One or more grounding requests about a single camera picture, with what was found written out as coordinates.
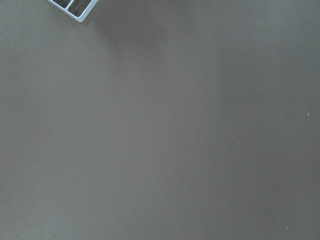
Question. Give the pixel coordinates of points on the white wire cup rack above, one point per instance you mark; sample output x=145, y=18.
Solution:
x=76, y=9

